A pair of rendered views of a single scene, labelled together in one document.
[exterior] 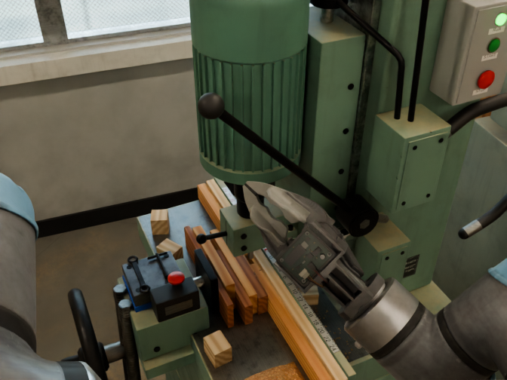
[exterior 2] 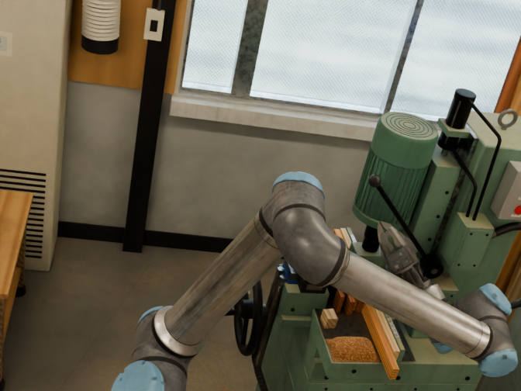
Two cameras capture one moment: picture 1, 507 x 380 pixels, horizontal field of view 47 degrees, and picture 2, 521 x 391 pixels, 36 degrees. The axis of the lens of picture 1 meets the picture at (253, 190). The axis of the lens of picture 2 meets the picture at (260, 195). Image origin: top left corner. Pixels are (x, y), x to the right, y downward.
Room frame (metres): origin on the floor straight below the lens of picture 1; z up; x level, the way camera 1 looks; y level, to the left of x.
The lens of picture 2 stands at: (-1.23, 0.09, 2.43)
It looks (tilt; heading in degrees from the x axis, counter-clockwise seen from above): 32 degrees down; 8
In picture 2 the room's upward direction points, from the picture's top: 13 degrees clockwise
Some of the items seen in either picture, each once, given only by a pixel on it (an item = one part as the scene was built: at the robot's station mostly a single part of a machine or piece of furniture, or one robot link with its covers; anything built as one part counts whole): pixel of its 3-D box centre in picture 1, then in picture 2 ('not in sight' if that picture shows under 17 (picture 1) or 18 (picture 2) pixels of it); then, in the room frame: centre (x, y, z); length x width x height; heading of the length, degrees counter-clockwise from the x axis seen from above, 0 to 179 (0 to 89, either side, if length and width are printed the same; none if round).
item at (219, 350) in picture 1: (217, 348); (329, 318); (0.64, 0.06, 0.92); 0.04 x 0.03 x 0.04; 31
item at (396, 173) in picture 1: (406, 159); (467, 241); (0.79, -0.25, 1.23); 0.09 x 0.08 x 0.15; 115
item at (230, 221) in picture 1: (259, 226); (371, 260); (0.85, -0.01, 1.03); 0.14 x 0.07 x 0.09; 115
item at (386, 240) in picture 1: (376, 255); (436, 296); (0.78, -0.23, 1.02); 0.09 x 0.07 x 0.12; 25
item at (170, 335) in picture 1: (163, 307); (300, 289); (0.74, 0.17, 0.91); 0.15 x 0.14 x 0.09; 25
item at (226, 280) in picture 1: (213, 266); not in sight; (0.83, 0.08, 0.94); 0.18 x 0.02 x 0.07; 25
